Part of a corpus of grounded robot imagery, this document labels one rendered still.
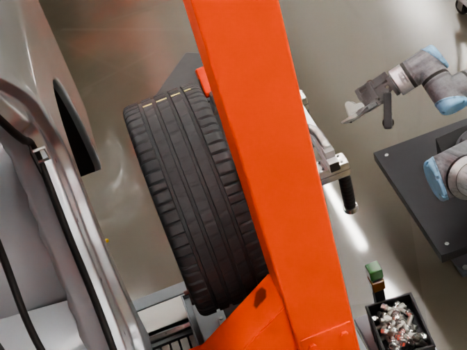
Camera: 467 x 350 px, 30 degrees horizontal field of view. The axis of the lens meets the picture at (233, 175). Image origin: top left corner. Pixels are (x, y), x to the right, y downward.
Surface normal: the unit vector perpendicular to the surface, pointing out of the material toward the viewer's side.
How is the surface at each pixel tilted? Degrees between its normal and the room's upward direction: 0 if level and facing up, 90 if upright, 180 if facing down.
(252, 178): 90
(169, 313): 0
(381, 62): 0
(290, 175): 90
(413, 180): 0
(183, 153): 26
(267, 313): 36
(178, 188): 41
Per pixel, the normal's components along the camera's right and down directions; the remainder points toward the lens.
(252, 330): -0.74, -0.37
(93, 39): -0.23, -0.73
